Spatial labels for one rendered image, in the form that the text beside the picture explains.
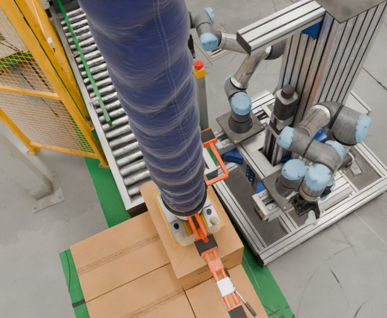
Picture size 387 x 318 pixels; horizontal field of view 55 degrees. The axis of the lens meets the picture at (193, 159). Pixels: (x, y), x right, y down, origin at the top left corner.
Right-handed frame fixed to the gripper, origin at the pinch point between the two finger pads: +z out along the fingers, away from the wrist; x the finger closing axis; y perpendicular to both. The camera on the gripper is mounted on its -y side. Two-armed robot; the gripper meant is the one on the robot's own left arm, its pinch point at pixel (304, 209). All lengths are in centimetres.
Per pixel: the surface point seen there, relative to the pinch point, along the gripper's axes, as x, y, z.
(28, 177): -156, 127, 112
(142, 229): -64, 65, 98
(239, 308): 16, 41, 31
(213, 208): -34, 24, 44
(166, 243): -34, 55, 58
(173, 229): -35, 48, 44
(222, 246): -17, 29, 58
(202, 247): -16, 41, 32
